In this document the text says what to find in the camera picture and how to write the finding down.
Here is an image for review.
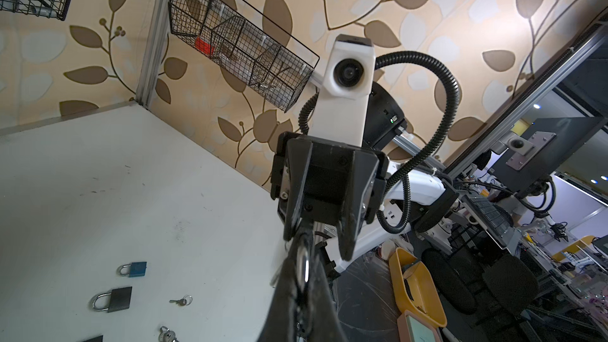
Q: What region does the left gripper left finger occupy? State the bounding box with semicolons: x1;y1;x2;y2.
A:
257;236;299;341

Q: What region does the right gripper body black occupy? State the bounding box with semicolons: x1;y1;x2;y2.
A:
271;131;389;226

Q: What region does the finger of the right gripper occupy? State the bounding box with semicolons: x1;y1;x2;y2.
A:
282;137;313;241
337;150;378;261

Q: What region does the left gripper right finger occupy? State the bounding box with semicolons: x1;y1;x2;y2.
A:
306;248;347;341

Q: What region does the small blue padlock key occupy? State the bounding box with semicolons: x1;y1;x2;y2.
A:
169;295;193;307

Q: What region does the black padlock key bunch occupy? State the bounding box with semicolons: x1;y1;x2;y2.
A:
158;326;178;342

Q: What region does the blue padlock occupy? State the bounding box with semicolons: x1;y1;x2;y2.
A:
117;261;147;278

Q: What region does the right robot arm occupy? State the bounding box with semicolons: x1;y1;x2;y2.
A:
271;51;459;269

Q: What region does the pink device outside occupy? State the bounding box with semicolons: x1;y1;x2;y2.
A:
397;310;443;342

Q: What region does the yellow bin outside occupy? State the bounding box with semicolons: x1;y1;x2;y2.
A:
389;247;447;328

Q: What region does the red cap in basket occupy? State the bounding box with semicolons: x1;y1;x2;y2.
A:
194;37;215;58

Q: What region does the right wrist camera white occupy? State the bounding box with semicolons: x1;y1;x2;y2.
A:
309;34;376;147

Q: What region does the side wire basket black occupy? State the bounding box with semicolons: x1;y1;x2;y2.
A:
168;0;320;112

